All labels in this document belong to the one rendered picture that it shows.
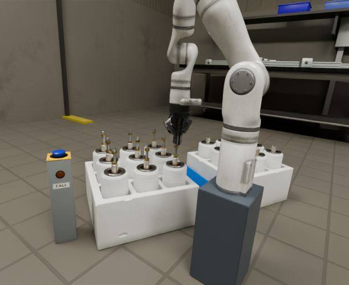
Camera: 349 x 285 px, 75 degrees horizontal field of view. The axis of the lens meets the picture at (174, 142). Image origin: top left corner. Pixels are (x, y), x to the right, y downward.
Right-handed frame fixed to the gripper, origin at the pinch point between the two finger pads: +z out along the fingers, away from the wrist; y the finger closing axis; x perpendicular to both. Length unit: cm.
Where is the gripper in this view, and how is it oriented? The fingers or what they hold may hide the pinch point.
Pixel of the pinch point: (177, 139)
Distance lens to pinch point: 87.0
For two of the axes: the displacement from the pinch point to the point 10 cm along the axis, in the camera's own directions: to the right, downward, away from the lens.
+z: -0.5, 9.6, 2.8
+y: -7.7, 1.4, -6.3
